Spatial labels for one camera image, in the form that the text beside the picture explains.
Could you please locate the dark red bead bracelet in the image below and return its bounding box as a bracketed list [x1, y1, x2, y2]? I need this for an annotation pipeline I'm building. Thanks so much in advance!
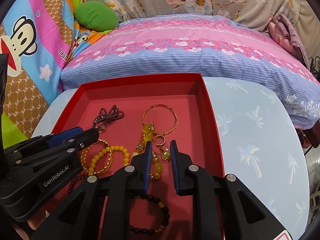
[68, 173, 89, 193]

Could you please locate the dark purple bead bracelet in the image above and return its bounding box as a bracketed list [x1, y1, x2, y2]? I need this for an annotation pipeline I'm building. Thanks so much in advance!
[92, 104, 125, 129]

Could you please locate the pink purple floral pillow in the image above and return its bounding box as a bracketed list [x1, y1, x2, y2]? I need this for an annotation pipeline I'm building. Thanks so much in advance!
[60, 14, 319, 129]

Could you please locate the black and gold bead bracelet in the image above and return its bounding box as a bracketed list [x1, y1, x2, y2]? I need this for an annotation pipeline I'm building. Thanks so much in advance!
[128, 194, 171, 235]

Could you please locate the red cardboard box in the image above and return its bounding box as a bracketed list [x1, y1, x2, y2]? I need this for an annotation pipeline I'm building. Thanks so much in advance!
[48, 73, 224, 239]

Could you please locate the gold leaf bangle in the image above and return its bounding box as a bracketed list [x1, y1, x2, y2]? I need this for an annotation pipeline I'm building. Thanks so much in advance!
[80, 139, 114, 177]

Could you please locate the pink purple folded cloth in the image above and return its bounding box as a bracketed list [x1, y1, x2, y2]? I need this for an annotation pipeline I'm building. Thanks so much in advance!
[267, 14, 310, 70]

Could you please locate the large thin gold bangle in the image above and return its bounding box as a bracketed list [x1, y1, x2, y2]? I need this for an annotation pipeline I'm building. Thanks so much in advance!
[142, 104, 178, 136]

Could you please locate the gold hoop earring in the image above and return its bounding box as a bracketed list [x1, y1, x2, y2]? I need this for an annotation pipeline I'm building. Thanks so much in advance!
[159, 147, 171, 161]
[152, 134, 166, 147]

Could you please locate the green cushion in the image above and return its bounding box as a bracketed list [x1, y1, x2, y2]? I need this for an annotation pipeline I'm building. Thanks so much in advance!
[74, 1, 119, 32]

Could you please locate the cartoon monkey colourful blanket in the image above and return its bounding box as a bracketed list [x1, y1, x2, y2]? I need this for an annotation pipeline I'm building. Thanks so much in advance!
[1, 0, 104, 147]

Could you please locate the person's left hand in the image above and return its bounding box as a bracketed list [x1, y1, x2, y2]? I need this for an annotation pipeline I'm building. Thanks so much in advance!
[12, 209, 49, 240]

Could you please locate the yellow bead bracelet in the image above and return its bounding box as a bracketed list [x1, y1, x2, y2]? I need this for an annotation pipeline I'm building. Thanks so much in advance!
[88, 145, 131, 176]

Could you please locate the large yellow stone bracelet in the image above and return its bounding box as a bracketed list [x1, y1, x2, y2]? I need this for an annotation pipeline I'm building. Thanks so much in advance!
[131, 121, 172, 181]

